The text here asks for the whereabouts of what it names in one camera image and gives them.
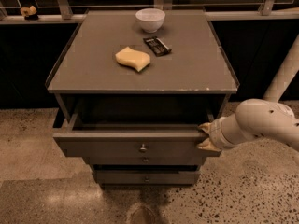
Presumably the black snack bar wrapper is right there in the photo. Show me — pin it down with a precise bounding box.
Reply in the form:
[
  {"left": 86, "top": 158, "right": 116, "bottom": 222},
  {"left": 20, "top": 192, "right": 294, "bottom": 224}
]
[{"left": 143, "top": 36, "right": 172, "bottom": 57}]

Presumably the yellow sponge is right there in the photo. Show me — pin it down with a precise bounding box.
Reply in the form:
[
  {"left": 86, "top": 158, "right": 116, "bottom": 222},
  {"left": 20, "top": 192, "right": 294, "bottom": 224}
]
[{"left": 115, "top": 47, "right": 150, "bottom": 72}]

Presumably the grey drawer cabinet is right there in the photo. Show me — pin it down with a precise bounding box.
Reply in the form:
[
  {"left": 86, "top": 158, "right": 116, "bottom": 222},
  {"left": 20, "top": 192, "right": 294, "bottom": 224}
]
[{"left": 48, "top": 10, "right": 238, "bottom": 176}]

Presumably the grey middle drawer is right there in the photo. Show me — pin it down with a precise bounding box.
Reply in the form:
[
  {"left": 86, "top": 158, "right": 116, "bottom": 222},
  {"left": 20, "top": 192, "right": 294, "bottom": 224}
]
[{"left": 84, "top": 157, "right": 205, "bottom": 165}]

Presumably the metal window railing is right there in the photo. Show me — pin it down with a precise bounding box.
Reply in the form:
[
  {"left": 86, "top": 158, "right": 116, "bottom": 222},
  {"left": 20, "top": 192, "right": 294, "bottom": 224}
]
[{"left": 0, "top": 0, "right": 298, "bottom": 23}]

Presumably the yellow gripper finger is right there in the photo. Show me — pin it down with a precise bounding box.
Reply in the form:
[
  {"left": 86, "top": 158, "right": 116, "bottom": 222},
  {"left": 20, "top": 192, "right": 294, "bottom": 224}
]
[
  {"left": 196, "top": 138, "right": 219, "bottom": 151},
  {"left": 198, "top": 122, "right": 215, "bottom": 134}
]

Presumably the grey top drawer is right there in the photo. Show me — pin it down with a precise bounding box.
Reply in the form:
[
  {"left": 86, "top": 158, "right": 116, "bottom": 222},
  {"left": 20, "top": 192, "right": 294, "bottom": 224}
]
[{"left": 53, "top": 105, "right": 220, "bottom": 158}]

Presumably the yellow object on black base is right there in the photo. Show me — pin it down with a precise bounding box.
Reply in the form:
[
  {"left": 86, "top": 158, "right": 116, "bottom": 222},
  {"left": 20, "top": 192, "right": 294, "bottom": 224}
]
[{"left": 20, "top": 6, "right": 38, "bottom": 20}]

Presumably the white ceramic bowl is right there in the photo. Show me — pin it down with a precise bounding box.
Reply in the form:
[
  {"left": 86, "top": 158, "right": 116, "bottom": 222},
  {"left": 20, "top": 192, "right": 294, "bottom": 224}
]
[{"left": 135, "top": 8, "right": 165, "bottom": 33}]

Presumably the grey bottom drawer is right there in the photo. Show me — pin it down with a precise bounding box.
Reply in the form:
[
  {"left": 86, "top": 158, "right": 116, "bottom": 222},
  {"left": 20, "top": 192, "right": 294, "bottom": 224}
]
[{"left": 94, "top": 170, "right": 199, "bottom": 185}]

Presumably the grey drawer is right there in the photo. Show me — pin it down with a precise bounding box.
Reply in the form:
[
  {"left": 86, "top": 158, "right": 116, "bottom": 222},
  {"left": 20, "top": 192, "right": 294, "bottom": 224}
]
[
  {"left": 94, "top": 170, "right": 199, "bottom": 185},
  {"left": 53, "top": 105, "right": 220, "bottom": 158},
  {"left": 84, "top": 157, "right": 205, "bottom": 165}
]

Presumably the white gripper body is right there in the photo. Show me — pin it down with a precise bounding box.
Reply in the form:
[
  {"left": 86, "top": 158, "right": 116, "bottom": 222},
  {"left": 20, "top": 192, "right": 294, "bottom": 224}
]
[{"left": 208, "top": 116, "right": 238, "bottom": 149}]

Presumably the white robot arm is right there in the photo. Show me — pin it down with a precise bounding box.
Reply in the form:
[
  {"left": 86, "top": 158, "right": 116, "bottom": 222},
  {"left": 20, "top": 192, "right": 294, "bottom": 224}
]
[{"left": 196, "top": 40, "right": 299, "bottom": 151}]

